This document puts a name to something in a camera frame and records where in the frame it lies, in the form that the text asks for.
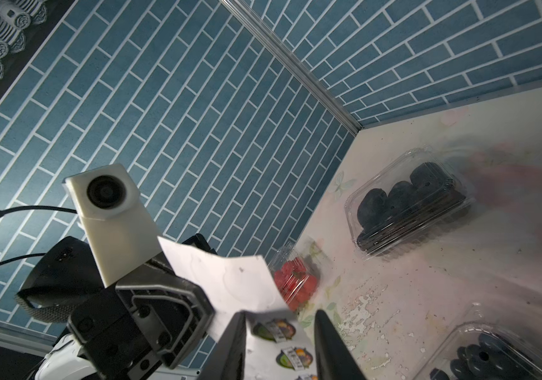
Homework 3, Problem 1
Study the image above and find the clear box of blackberries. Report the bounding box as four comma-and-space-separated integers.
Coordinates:
344, 147, 475, 259

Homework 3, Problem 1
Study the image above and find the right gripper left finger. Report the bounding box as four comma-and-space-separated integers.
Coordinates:
197, 311, 247, 380

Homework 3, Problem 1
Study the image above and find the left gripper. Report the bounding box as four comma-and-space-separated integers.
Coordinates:
67, 237, 215, 379

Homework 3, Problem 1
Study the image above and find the clear box of red berries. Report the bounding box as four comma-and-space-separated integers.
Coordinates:
269, 239, 333, 313

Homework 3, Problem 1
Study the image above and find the clear box of mixed grapes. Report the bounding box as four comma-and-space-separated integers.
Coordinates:
414, 302, 542, 379

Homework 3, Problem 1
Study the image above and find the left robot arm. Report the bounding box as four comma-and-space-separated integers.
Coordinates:
15, 237, 215, 379

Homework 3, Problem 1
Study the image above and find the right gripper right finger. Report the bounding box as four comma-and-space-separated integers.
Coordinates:
314, 310, 366, 380

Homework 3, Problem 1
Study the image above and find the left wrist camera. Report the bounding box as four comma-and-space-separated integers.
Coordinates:
63, 163, 162, 288

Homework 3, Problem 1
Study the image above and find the white sticker sheet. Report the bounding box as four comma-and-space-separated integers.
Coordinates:
159, 238, 318, 379

